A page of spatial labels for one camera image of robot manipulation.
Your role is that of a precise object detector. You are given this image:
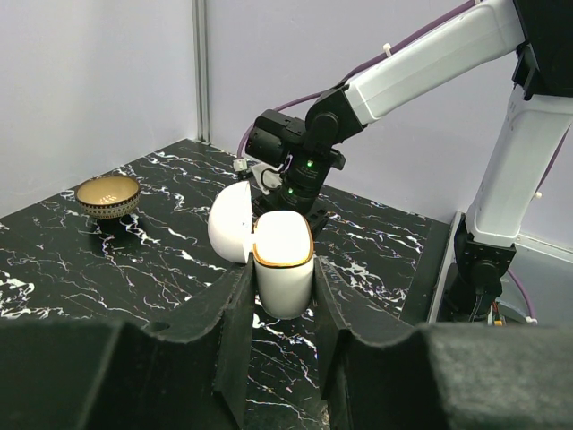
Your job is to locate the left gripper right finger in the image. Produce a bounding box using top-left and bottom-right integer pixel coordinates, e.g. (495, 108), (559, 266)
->
(314, 257), (572, 429)

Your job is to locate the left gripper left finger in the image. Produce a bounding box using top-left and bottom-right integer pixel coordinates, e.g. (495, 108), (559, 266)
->
(1, 262), (255, 429)

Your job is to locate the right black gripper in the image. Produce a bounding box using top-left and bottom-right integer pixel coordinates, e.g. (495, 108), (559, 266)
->
(252, 189), (329, 240)

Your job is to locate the white earbud charging case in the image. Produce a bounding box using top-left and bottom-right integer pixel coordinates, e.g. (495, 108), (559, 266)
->
(208, 181), (314, 320)

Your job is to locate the gold patterned bowl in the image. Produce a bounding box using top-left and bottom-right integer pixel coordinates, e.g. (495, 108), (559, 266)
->
(75, 176), (141, 219)

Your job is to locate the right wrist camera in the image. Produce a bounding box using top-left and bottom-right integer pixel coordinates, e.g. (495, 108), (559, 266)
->
(233, 158), (283, 195)

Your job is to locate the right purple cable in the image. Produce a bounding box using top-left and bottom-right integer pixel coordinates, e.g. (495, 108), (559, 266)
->
(236, 0), (573, 326)

